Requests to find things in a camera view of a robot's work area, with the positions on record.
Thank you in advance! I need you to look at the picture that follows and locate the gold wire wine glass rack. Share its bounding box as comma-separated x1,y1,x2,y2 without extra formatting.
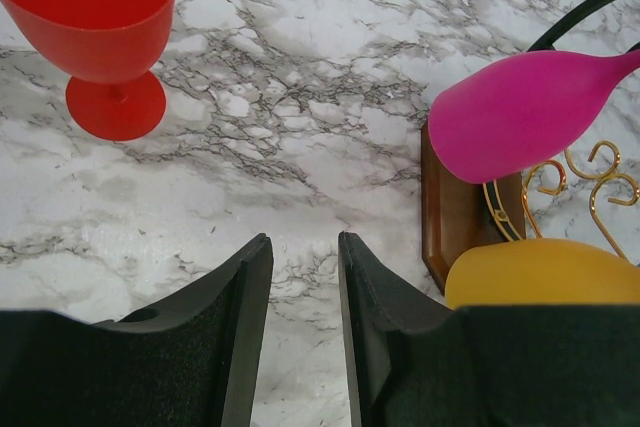
421,0,616,289

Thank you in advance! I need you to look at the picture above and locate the magenta plastic wine glass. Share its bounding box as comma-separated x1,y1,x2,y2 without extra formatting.
428,50,639,184

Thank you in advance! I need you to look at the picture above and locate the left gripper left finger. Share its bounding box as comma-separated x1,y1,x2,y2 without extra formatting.
1,234,273,426

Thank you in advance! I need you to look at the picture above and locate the red plastic wine glass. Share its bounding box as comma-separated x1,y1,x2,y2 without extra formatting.
1,0,175,141

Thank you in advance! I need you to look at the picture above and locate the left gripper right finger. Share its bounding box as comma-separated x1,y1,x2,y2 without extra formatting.
338,232,639,426

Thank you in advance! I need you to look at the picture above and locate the yellow plastic wine glass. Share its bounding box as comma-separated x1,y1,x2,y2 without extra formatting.
445,238,639,309

